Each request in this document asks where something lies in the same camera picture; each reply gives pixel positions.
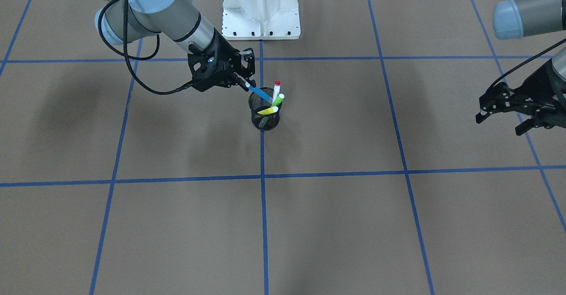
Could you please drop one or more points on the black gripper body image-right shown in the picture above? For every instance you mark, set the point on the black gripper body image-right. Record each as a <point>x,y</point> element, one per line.
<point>538,92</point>

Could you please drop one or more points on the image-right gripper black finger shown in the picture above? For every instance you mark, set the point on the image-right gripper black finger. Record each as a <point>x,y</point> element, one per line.
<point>535,121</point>
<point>497,98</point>

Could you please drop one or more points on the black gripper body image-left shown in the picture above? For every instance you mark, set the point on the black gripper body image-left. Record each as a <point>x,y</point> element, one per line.
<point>226,57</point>

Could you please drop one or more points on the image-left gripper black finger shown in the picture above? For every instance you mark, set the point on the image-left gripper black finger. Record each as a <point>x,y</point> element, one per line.
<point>247,63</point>
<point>231,81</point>

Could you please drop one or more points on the blue marker pen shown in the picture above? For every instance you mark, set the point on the blue marker pen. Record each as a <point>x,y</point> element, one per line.
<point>260,93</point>

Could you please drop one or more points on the red capped white marker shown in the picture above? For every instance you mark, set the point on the red capped white marker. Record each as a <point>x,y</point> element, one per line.
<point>276,91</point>

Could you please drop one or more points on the yellow marker pen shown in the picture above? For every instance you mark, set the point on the yellow marker pen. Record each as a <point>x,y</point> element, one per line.
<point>268,111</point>

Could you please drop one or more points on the green marker pen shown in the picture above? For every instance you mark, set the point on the green marker pen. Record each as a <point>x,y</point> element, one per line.
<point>278,100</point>

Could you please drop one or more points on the black mesh pen cup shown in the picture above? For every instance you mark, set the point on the black mesh pen cup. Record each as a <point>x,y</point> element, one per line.
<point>257,104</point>

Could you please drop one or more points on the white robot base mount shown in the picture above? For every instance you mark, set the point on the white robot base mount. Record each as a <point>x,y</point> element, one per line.
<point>261,20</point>

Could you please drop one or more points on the black braided cable image-left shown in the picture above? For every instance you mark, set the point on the black braided cable image-left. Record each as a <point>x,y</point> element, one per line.
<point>125,53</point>

